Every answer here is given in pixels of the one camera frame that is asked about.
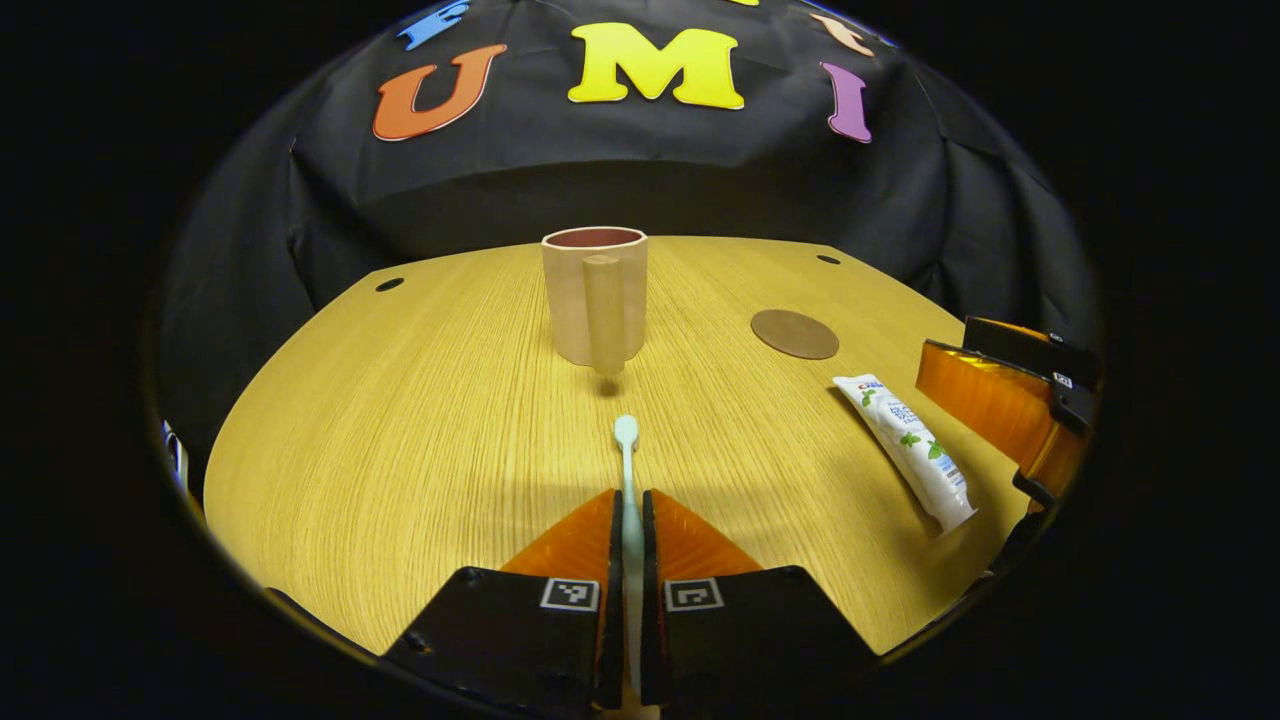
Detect beige cup with handle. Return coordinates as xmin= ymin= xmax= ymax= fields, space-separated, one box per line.
xmin=541 ymin=226 xmax=650 ymax=379

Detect white toothpaste tube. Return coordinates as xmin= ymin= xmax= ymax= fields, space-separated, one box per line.
xmin=832 ymin=374 xmax=978 ymax=534

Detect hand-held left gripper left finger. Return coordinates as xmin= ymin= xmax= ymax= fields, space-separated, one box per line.
xmin=383 ymin=487 xmax=627 ymax=715

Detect black backdrop cloth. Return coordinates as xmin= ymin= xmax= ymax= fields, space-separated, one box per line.
xmin=155 ymin=0 xmax=1106 ymax=481

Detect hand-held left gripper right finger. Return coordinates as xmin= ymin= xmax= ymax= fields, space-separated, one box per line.
xmin=640 ymin=487 xmax=883 ymax=715

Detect light green toothbrush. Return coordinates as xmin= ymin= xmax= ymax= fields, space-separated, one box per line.
xmin=612 ymin=415 xmax=647 ymax=701

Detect wooden desktop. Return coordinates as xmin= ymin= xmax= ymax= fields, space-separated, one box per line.
xmin=203 ymin=236 xmax=1036 ymax=656

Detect round brown coaster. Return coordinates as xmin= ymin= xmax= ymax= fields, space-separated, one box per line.
xmin=751 ymin=309 xmax=841 ymax=361

